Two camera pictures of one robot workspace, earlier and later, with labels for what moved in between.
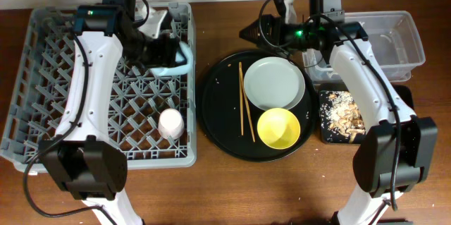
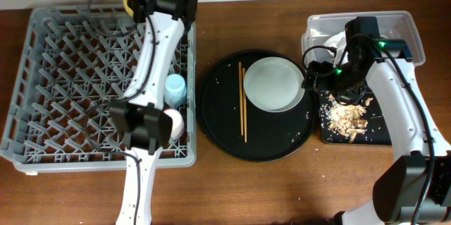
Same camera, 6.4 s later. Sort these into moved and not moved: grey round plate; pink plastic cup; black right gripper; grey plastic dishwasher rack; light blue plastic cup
Moved: black right gripper; light blue plastic cup
Not moved: grey round plate; pink plastic cup; grey plastic dishwasher rack
